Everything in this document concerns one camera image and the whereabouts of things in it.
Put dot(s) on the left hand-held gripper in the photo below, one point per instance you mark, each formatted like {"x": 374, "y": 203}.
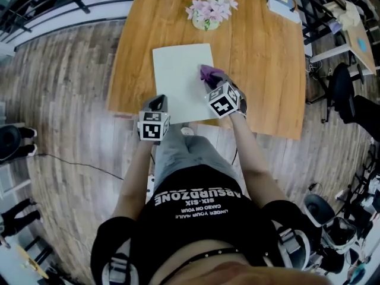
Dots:
{"x": 151, "y": 129}

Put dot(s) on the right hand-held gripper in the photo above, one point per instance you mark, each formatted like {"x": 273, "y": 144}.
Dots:
{"x": 224, "y": 102}

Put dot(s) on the purple cloth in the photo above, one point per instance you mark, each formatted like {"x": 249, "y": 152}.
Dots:
{"x": 206, "y": 72}

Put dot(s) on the white paper sheet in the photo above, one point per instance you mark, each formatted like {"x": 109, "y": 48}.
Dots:
{"x": 181, "y": 79}

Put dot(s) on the person's left forearm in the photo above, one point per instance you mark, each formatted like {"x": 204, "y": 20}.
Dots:
{"x": 133, "y": 183}

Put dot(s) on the person's right forearm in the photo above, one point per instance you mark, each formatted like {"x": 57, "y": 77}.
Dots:
{"x": 252, "y": 159}

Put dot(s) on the person's grey trousers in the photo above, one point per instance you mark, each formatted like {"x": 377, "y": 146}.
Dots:
{"x": 190, "y": 156}

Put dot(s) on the pink flowers in pot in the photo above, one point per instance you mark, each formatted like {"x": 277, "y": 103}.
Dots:
{"x": 212, "y": 9}

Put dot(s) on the white flat box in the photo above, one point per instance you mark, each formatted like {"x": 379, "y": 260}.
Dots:
{"x": 283, "y": 9}

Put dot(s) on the black swivel office chair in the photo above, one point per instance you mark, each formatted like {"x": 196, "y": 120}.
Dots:
{"x": 343, "y": 85}

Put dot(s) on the person's black printed t-shirt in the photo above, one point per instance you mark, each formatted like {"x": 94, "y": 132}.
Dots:
{"x": 202, "y": 224}

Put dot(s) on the wooden side table white legs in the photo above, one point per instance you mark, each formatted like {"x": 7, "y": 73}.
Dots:
{"x": 353, "y": 37}

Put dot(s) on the beige bag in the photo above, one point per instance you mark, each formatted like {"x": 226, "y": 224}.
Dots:
{"x": 350, "y": 16}

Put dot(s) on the black studded choker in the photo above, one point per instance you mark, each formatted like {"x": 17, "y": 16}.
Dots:
{"x": 205, "y": 255}

